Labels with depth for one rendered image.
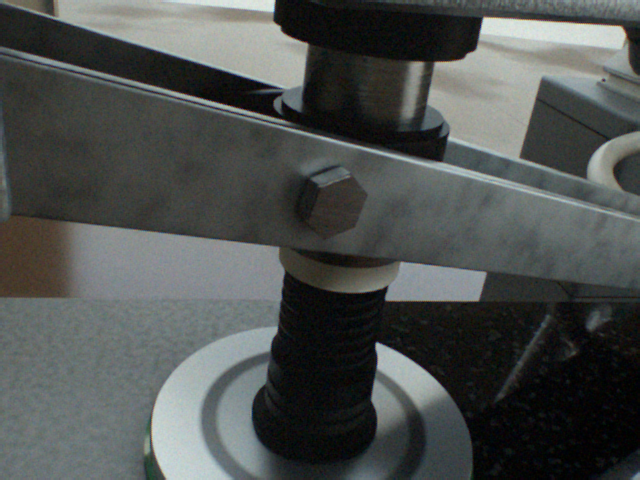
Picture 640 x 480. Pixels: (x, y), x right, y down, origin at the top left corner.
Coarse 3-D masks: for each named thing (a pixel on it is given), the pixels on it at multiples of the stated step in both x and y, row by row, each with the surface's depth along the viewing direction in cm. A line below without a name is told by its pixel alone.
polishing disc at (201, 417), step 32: (224, 352) 47; (256, 352) 48; (384, 352) 50; (192, 384) 43; (224, 384) 44; (256, 384) 44; (384, 384) 46; (416, 384) 46; (160, 416) 40; (192, 416) 41; (224, 416) 41; (384, 416) 43; (416, 416) 43; (448, 416) 44; (160, 448) 38; (192, 448) 38; (224, 448) 39; (256, 448) 39; (384, 448) 40; (416, 448) 41; (448, 448) 41
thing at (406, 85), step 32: (320, 64) 29; (352, 64) 28; (384, 64) 28; (416, 64) 29; (224, 96) 32; (256, 96) 33; (288, 96) 32; (320, 96) 30; (352, 96) 29; (384, 96) 29; (416, 96) 30; (320, 128) 29; (352, 128) 29; (384, 128) 29; (416, 128) 30; (448, 128) 32; (320, 256) 32; (352, 256) 32
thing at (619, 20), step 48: (288, 0) 28; (336, 0) 17; (384, 0) 18; (432, 0) 19; (480, 0) 19; (528, 0) 20; (576, 0) 21; (624, 0) 23; (336, 48) 27; (384, 48) 26; (432, 48) 27
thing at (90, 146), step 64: (0, 0) 27; (0, 64) 18; (64, 64) 19; (128, 64) 30; (192, 64) 32; (64, 128) 19; (128, 128) 20; (192, 128) 22; (256, 128) 23; (64, 192) 20; (128, 192) 21; (192, 192) 23; (256, 192) 24; (320, 192) 24; (384, 192) 28; (448, 192) 30; (512, 192) 32; (576, 192) 54; (384, 256) 29; (448, 256) 32; (512, 256) 35; (576, 256) 38
